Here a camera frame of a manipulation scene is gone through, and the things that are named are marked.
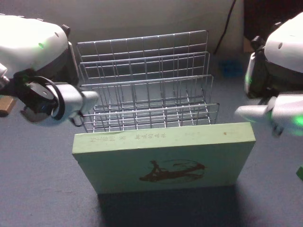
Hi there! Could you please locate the blue ribbed object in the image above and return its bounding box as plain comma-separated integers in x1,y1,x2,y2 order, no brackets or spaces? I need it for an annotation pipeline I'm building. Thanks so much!
217,59,243,78

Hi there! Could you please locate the light green box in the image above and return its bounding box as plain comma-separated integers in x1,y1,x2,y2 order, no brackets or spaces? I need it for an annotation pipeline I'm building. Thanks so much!
72,122,257,195

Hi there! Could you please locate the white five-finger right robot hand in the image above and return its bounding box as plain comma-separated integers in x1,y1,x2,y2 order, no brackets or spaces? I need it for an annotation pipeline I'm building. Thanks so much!
233,92,303,138

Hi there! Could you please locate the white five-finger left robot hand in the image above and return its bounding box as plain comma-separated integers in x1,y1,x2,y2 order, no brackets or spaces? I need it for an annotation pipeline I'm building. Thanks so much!
46,81,99,124

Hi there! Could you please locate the black cable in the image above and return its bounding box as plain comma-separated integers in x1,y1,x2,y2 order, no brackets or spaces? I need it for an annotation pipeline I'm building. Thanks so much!
213,0,237,55

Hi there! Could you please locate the wire metal rack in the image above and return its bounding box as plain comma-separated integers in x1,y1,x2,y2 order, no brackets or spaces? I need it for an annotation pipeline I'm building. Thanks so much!
75,29,221,133

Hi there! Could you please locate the tan wooden block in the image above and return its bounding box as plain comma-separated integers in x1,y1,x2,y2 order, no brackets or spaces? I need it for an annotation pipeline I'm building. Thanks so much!
0,95,18,118

